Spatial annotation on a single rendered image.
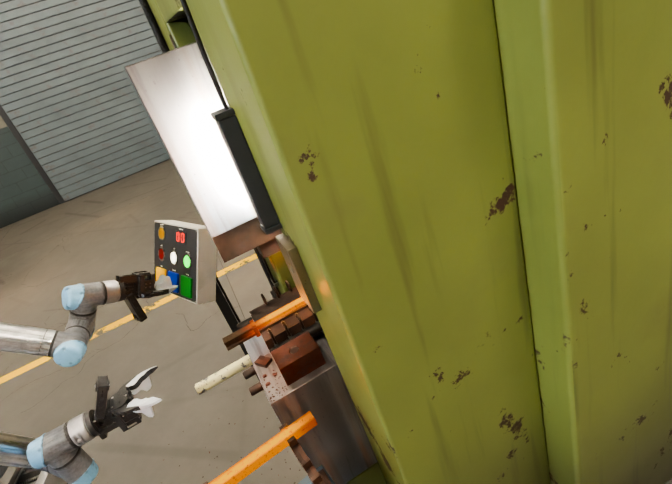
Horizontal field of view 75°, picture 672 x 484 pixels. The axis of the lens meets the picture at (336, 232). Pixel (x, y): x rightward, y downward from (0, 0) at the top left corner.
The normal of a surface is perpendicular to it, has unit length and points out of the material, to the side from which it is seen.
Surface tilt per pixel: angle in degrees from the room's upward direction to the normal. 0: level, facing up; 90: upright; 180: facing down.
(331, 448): 90
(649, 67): 90
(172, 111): 90
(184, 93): 90
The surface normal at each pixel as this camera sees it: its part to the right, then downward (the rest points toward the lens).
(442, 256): 0.42, 0.32
